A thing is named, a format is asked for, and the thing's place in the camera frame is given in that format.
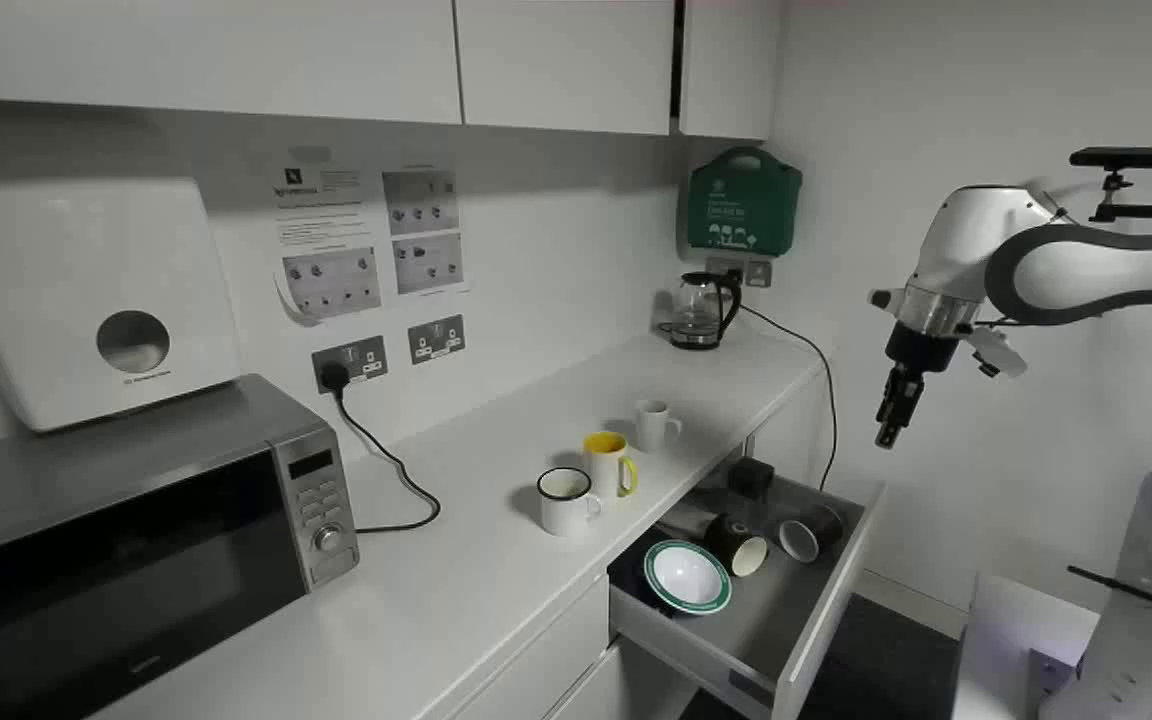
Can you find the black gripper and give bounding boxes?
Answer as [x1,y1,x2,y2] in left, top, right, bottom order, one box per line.
[872,321,964,453]

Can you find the black mug with 30 print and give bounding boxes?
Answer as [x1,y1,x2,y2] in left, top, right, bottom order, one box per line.
[699,509,778,582]

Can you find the dark mug with white inside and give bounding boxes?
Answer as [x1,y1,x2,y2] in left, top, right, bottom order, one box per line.
[773,499,856,568]

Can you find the grey open drawer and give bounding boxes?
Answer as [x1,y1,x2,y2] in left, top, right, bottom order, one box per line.
[603,455,887,720]

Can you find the small white mug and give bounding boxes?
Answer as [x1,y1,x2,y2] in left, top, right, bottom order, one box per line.
[633,397,687,455]

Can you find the white enamel mug blue rim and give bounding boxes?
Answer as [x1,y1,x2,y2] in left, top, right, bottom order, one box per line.
[528,459,603,541]

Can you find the black box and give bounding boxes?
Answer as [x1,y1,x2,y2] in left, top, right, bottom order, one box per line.
[726,455,779,502]

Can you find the white robot table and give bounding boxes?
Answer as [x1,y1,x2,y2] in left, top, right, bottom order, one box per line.
[948,568,1110,720]

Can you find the green first aid kit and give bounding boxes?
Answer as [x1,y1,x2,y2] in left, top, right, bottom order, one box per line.
[677,145,810,260]

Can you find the white bowl with green rim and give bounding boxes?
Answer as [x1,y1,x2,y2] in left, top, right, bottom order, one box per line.
[641,537,735,618]

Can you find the white upper cabinet door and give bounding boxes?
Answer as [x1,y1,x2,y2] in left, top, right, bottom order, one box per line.
[677,0,789,145]
[452,0,677,138]
[0,0,463,127]

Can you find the white lower cabinet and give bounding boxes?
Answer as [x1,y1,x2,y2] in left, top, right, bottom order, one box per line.
[420,573,699,720]

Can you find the small instruction sheet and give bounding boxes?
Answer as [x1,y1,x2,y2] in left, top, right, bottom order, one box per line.
[381,163,463,238]
[389,226,468,298]

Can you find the large white instruction poster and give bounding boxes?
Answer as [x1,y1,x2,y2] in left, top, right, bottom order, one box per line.
[269,161,389,327]

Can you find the silver microwave oven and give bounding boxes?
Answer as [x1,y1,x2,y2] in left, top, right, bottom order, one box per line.
[0,370,369,720]

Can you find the white paper towel dispenser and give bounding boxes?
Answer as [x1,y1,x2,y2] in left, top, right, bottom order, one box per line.
[0,175,249,437]

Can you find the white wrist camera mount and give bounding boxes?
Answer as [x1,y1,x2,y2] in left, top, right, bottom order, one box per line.
[959,321,1032,381]

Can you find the glass kettle with black handle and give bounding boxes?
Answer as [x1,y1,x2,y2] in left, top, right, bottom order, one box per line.
[665,264,745,356]

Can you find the black camera on stand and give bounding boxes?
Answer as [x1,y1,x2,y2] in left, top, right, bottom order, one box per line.
[1069,138,1152,226]

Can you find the silver double wall socket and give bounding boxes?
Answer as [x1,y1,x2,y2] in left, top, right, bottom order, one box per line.
[310,332,391,397]
[403,310,468,369]

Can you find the black microwave plug and cable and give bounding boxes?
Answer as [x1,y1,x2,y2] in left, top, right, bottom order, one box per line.
[316,356,446,541]

